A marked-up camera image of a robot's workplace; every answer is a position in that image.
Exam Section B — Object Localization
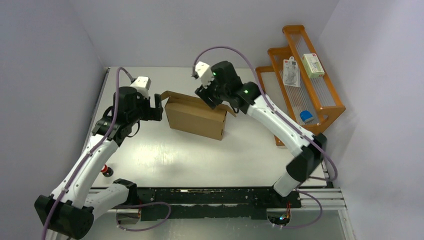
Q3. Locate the white green product box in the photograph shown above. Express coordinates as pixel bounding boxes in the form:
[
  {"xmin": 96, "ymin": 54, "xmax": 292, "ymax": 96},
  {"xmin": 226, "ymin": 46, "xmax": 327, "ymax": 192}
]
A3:
[{"xmin": 301, "ymin": 53, "xmax": 325, "ymax": 79}]

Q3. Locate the blue small object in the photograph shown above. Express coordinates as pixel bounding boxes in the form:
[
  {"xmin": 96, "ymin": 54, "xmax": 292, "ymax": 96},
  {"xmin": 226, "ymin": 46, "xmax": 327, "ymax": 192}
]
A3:
[{"xmin": 299, "ymin": 110, "xmax": 315, "ymax": 124}]

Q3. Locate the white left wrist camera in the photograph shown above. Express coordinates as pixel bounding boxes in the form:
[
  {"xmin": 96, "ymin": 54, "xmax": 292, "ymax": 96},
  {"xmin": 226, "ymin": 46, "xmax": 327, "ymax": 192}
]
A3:
[{"xmin": 130, "ymin": 76, "xmax": 151, "ymax": 99}]

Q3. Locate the brown cardboard box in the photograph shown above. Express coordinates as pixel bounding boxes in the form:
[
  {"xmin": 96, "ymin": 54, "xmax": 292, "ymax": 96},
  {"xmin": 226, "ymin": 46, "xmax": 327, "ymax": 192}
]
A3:
[{"xmin": 160, "ymin": 90, "xmax": 237, "ymax": 141}]

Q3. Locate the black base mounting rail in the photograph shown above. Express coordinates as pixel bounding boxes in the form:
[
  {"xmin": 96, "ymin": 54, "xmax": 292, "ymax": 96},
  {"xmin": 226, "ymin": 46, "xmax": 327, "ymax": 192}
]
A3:
[{"xmin": 117, "ymin": 186, "xmax": 301, "ymax": 221}]

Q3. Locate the clear packaged cable bag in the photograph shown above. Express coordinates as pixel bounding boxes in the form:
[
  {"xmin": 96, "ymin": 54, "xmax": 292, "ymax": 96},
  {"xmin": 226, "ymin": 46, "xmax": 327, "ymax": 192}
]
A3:
[{"xmin": 282, "ymin": 56, "xmax": 300, "ymax": 88}]

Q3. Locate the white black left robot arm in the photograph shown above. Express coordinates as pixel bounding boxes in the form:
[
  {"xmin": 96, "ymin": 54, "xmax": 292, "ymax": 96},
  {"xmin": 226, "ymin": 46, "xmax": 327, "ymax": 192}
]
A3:
[{"xmin": 34, "ymin": 86, "xmax": 164, "ymax": 240}]

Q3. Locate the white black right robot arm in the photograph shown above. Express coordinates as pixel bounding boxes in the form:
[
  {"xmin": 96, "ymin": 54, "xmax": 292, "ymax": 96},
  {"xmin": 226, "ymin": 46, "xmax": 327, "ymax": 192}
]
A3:
[{"xmin": 192, "ymin": 61, "xmax": 327, "ymax": 207}]

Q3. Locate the orange wooden tiered rack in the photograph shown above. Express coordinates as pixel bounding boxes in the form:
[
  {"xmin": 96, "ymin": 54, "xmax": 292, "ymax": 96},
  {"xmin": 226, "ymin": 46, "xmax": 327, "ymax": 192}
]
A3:
[{"xmin": 255, "ymin": 25, "xmax": 346, "ymax": 134}]

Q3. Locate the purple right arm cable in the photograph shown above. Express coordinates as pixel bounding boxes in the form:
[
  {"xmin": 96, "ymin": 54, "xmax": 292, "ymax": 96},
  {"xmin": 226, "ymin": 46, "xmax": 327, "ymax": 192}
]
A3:
[{"xmin": 192, "ymin": 45, "xmax": 339, "ymax": 230}]

